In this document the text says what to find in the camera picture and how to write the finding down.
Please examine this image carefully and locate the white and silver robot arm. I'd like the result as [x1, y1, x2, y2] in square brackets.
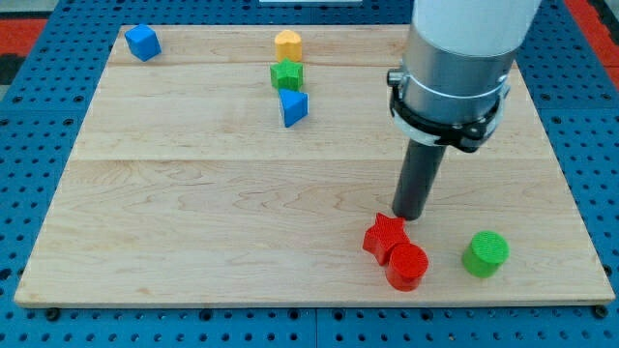
[387, 0, 541, 153]

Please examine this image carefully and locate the red star block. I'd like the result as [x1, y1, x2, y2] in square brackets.
[363, 213, 410, 266]

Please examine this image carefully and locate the green star block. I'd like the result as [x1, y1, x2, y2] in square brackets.
[270, 58, 304, 91]

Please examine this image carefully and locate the blue triangle block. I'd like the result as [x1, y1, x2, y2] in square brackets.
[279, 89, 309, 128]

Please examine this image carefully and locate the wooden board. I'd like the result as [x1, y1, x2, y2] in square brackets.
[15, 26, 615, 308]

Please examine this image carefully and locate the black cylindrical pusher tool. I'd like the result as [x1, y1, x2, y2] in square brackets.
[392, 140, 446, 220]

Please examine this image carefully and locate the red cylinder block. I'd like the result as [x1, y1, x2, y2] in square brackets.
[385, 243, 429, 292]

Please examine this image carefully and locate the yellow heart block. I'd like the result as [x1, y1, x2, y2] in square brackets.
[274, 29, 303, 62]

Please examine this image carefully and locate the green cylinder block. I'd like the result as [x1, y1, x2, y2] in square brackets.
[461, 230, 510, 278]

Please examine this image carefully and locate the blue cube block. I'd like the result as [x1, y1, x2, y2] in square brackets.
[125, 24, 162, 62]

